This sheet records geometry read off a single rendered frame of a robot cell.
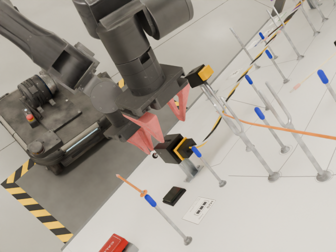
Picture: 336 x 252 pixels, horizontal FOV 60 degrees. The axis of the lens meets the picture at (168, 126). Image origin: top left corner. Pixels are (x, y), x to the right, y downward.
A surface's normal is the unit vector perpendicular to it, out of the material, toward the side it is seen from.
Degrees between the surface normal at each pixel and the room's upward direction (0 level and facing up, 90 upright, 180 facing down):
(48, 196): 0
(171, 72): 26
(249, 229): 50
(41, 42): 66
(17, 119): 0
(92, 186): 0
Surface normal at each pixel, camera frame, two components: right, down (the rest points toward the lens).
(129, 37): 0.41, 0.45
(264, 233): -0.62, -0.74
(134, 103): -0.37, -0.71
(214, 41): 0.00, -0.58
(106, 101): 0.30, 0.26
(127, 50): 0.12, 0.60
